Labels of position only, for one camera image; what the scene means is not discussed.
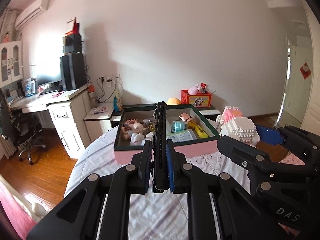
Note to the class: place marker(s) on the pink plush toy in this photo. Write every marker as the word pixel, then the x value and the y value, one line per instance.
pixel 193 90

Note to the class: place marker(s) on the red paper bag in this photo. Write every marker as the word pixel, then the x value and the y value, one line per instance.
pixel 73 27

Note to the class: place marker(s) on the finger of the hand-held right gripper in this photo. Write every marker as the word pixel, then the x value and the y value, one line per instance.
pixel 270 135
pixel 237 152

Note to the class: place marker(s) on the black office chair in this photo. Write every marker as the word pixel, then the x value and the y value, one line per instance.
pixel 27 130

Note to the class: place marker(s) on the blue white box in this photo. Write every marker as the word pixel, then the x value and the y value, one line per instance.
pixel 30 87

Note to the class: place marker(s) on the black computer tower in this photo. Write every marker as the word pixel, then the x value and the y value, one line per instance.
pixel 72 71

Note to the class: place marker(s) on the black keyboard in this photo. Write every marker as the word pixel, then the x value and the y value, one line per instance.
pixel 50 91

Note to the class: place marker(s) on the red printed box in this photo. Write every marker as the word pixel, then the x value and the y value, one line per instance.
pixel 197 101

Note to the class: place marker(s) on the white desk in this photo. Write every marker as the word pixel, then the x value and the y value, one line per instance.
pixel 67 130

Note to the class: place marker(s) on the white door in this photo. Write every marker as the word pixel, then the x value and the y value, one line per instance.
pixel 302 97

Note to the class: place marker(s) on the wall power outlets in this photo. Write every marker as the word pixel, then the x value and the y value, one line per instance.
pixel 110 78

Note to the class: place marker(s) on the doll figurine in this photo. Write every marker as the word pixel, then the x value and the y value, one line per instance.
pixel 136 128

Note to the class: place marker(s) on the yellow highlighter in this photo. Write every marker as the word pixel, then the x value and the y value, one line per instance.
pixel 197 130

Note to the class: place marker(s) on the striped white quilt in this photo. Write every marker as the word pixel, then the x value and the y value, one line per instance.
pixel 100 155

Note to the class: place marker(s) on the rose gold bottle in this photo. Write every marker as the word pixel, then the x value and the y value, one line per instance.
pixel 186 117

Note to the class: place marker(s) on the black comb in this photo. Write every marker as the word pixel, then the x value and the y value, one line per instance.
pixel 160 142

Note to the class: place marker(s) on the dark printed jacket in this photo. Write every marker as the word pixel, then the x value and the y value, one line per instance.
pixel 3 115

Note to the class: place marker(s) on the white air conditioner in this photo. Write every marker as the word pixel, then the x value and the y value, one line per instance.
pixel 32 11

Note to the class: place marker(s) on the black speaker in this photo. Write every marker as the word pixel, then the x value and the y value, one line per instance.
pixel 72 43

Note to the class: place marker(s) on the low black white table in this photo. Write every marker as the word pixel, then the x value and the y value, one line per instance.
pixel 212 110

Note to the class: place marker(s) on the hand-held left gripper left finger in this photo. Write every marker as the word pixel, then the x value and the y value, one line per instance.
pixel 143 170

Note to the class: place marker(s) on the pink blanket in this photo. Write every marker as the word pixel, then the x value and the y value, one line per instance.
pixel 10 212

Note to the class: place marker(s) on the small white figurine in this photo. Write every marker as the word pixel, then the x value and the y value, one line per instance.
pixel 137 139

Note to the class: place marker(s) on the white glass-door cabinet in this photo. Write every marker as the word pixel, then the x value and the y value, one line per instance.
pixel 10 78

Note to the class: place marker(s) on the white pink block figure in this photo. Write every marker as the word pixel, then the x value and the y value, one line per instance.
pixel 240 130

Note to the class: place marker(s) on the pink white small pouch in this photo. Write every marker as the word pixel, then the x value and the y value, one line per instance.
pixel 99 110

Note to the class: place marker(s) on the silver white ball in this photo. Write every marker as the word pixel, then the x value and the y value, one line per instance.
pixel 148 122

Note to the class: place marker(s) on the light blue plastic packet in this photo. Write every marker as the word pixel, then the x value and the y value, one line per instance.
pixel 181 136

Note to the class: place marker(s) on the teal jar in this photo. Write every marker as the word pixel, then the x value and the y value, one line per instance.
pixel 178 126

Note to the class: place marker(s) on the white nightstand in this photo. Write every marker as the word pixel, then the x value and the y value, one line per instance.
pixel 98 116

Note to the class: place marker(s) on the pink storage box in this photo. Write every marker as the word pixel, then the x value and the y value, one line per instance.
pixel 200 150

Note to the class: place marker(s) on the white bed frame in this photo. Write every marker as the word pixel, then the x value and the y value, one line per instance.
pixel 37 207

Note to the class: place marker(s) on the orange plush toy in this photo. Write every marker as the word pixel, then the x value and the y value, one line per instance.
pixel 173 101

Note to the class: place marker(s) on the snack bag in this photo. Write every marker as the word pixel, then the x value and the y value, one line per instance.
pixel 118 102

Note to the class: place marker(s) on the pink mouse pad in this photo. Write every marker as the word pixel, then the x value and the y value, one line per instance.
pixel 56 95

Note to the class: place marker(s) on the cartoon girl figure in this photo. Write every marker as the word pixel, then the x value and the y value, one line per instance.
pixel 7 37

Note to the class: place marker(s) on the red door decoration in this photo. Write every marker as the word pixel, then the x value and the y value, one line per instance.
pixel 305 70

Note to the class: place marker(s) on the red-capped bottle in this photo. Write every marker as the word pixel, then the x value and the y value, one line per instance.
pixel 92 92

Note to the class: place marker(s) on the computer monitor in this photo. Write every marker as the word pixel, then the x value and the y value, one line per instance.
pixel 50 78

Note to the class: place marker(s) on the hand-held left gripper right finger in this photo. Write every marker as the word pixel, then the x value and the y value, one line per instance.
pixel 170 170

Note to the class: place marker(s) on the white wardrobe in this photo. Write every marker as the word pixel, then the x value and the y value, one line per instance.
pixel 316 105

